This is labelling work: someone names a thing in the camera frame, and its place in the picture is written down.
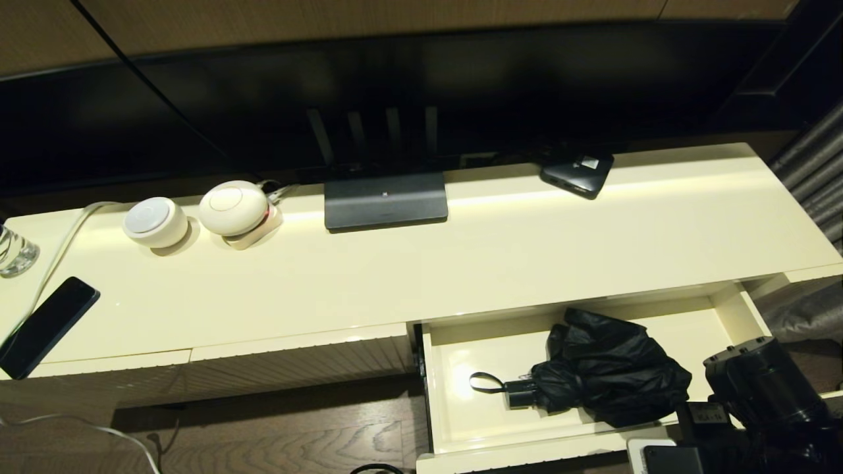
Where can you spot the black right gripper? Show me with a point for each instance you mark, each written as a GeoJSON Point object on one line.
{"type": "Point", "coordinates": [708, 428]}

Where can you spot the black umbrella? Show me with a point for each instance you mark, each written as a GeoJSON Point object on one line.
{"type": "Point", "coordinates": [612, 368]}

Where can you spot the cream ribbed drawer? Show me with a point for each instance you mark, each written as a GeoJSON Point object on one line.
{"type": "Point", "coordinates": [494, 342]}

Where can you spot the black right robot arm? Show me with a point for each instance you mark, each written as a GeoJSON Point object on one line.
{"type": "Point", "coordinates": [764, 382]}

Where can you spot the white ribbed cabinet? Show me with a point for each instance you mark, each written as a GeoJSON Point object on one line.
{"type": "Point", "coordinates": [329, 283]}

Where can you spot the grey pleated curtain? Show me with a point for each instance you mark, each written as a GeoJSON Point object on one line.
{"type": "Point", "coordinates": [816, 171]}

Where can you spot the black set-top box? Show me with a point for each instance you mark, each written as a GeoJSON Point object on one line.
{"type": "Point", "coordinates": [578, 174]}

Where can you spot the black flat television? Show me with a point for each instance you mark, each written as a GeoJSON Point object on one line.
{"type": "Point", "coordinates": [461, 85]}

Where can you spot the large white round speaker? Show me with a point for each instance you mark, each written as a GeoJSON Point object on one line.
{"type": "Point", "coordinates": [232, 208]}

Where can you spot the small white round speaker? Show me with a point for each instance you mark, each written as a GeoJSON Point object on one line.
{"type": "Point", "coordinates": [155, 222]}

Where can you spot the black smartphone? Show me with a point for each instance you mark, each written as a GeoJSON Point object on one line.
{"type": "Point", "coordinates": [47, 326]}

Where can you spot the clear drinking glass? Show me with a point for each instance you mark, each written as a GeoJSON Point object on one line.
{"type": "Point", "coordinates": [14, 253]}

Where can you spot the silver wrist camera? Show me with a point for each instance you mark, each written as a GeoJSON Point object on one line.
{"type": "Point", "coordinates": [635, 454]}

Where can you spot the black wall frame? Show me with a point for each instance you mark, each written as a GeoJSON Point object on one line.
{"type": "Point", "coordinates": [790, 72]}

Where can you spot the grey television base plate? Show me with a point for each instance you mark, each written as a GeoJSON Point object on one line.
{"type": "Point", "coordinates": [385, 207]}

